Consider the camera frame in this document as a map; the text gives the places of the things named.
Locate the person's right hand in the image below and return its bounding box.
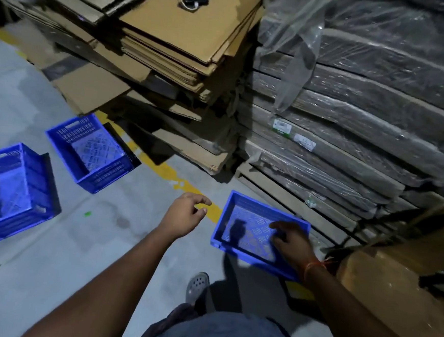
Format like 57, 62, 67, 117
266, 220, 320, 275

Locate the plastic-wrapped stack of flat cartons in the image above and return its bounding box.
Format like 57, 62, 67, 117
228, 0, 444, 230

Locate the tall stack of flattened cardboard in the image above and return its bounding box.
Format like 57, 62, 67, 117
113, 0, 266, 108

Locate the person's left forearm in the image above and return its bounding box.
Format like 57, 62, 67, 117
20, 216, 176, 337

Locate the green and white label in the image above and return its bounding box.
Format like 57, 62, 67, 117
271, 118, 293, 136

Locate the orange wrist thread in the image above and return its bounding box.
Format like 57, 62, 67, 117
302, 255, 334, 285

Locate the deep blue plastic crate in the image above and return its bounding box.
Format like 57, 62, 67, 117
41, 110, 145, 198
0, 141, 66, 247

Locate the shallow blue plastic crate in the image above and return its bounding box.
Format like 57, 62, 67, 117
208, 189, 314, 283

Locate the large brown cardboard box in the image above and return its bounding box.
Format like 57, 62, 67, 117
331, 207, 444, 337

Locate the white paper label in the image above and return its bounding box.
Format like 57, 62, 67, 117
293, 133, 318, 152

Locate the metal trolley frame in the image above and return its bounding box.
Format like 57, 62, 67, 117
322, 187, 444, 269

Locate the person's right forearm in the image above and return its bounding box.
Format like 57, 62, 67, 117
298, 266, 444, 337

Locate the person's left hand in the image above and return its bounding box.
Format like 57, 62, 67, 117
157, 190, 213, 244

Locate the grey clog shoe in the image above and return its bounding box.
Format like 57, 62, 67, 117
184, 270, 211, 308

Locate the wooden pallet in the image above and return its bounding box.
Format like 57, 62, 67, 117
230, 161, 365, 249

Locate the low pile of cardboard sheets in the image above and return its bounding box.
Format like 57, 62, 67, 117
0, 0, 254, 178

